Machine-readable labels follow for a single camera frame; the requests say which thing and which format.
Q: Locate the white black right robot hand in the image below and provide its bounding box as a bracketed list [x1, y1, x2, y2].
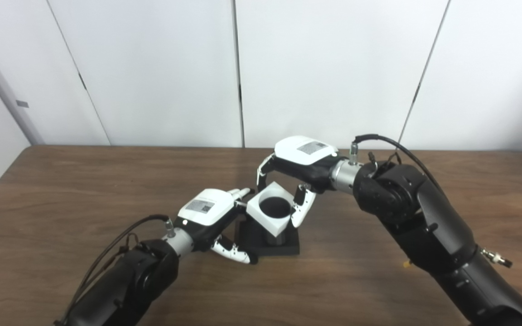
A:
[256, 135, 341, 229]

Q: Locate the black cylinder peg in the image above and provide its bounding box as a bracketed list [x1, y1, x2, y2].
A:
[235, 197, 301, 258]

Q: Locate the white square piece with hole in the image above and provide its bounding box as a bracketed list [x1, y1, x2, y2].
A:
[246, 181, 299, 237]

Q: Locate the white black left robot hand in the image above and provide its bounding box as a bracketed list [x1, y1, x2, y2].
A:
[173, 187, 253, 265]

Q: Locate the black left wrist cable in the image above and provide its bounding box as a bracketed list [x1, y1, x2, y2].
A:
[56, 214, 174, 326]

